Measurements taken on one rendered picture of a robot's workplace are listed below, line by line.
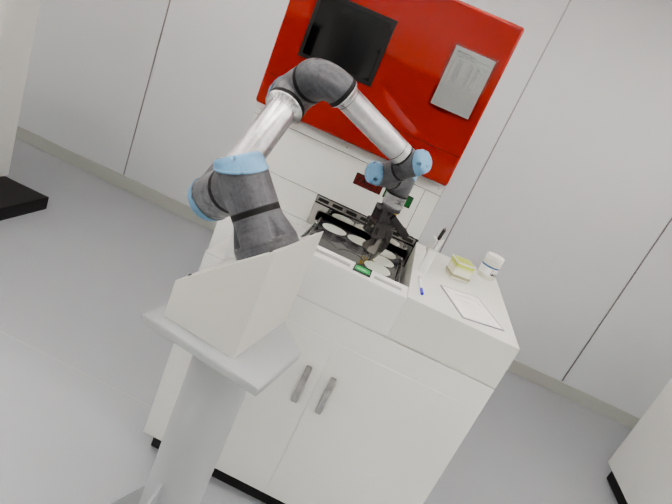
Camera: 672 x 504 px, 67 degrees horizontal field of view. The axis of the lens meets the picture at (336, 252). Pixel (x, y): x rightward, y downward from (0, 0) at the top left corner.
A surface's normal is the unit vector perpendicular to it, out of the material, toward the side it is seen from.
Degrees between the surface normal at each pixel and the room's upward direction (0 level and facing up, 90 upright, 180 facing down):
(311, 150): 90
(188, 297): 90
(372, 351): 90
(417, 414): 90
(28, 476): 0
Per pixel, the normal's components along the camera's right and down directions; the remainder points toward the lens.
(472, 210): -0.19, 0.27
